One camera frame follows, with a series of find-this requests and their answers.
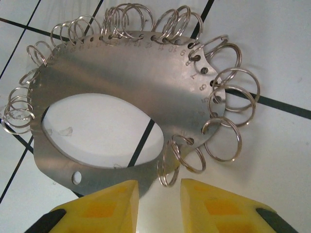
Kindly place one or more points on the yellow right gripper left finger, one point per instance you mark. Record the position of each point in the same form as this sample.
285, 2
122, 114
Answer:
109, 211

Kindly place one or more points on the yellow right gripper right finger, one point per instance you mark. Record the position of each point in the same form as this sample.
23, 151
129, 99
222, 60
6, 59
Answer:
218, 211

